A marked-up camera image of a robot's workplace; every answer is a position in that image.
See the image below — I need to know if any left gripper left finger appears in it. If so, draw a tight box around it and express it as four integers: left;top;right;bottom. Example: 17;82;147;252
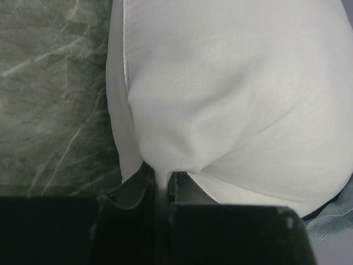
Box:
1;164;153;264

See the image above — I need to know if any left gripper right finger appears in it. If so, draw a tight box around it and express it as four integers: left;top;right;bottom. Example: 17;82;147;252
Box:
169;172;317;265

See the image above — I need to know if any striped blue grey pillowcase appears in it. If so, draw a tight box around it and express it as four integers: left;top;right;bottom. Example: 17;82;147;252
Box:
302;179;352;243

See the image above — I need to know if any white pillow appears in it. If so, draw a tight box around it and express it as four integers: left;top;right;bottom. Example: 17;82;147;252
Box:
106;0;352;217

